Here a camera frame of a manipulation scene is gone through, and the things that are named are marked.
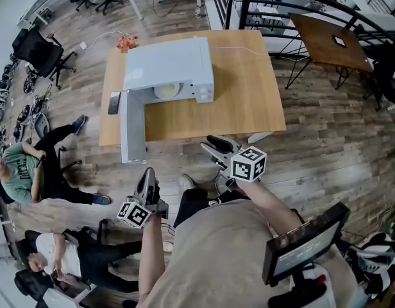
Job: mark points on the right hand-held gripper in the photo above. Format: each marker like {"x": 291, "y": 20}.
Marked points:
{"x": 248, "y": 165}

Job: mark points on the person's left forearm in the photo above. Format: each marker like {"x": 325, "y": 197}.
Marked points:
{"x": 151, "y": 255}

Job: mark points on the person's right forearm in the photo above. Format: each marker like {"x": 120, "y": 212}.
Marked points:
{"x": 268, "y": 204}

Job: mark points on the white microwave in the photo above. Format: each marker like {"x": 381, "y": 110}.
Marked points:
{"x": 167, "y": 63}

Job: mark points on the black metal railing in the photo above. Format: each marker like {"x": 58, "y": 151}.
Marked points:
{"x": 245, "y": 5}

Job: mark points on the black smartphone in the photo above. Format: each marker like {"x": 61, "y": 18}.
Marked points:
{"x": 114, "y": 103}

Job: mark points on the white desk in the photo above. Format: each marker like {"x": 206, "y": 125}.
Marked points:
{"x": 40, "y": 6}

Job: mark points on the orange flower bouquet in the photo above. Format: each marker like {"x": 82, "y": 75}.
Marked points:
{"x": 125, "y": 43}

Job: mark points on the black chest-mounted monitor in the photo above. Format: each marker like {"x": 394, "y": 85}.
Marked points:
{"x": 305, "y": 245}

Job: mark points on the small dark wooden table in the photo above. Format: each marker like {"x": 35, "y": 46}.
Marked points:
{"x": 325, "y": 40}

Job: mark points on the square printed tag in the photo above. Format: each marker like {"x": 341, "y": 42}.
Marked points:
{"x": 339, "y": 41}

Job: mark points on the white plate of food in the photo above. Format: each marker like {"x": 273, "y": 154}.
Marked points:
{"x": 167, "y": 90}

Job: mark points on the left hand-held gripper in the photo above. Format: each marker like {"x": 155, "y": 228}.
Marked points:
{"x": 135, "y": 213}

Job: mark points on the pile of black equipment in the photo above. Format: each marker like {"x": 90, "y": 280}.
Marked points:
{"x": 27, "y": 112}

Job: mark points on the person's beige shirt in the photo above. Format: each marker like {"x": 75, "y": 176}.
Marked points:
{"x": 223, "y": 255}

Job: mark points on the person's grey shoe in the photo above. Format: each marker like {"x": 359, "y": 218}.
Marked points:
{"x": 185, "y": 181}

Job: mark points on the person's black trousers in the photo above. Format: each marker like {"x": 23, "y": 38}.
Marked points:
{"x": 197, "y": 202}

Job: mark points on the black bag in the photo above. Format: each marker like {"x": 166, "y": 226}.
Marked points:
{"x": 388, "y": 72}

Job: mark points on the white power adapter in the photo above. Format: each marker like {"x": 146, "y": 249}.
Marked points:
{"x": 84, "y": 45}

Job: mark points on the white black equipment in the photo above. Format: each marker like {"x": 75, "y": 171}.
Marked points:
{"x": 377, "y": 258}

